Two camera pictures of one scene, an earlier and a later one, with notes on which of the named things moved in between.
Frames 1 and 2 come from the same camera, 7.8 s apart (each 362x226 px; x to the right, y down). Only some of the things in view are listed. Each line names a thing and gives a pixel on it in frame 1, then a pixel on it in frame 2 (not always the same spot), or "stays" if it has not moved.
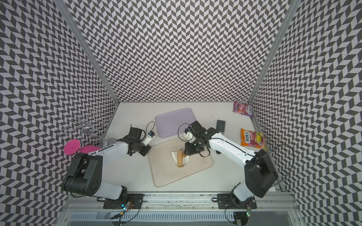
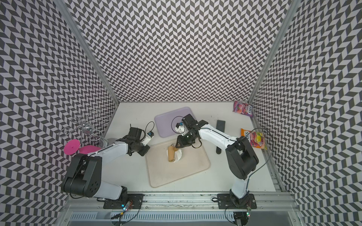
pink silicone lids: (73, 146) stays
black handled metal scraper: (220, 127) stays
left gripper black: (146, 149) stays
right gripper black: (191, 151) -> (181, 143)
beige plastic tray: (164, 168) stays
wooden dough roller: (180, 158) -> (171, 149)
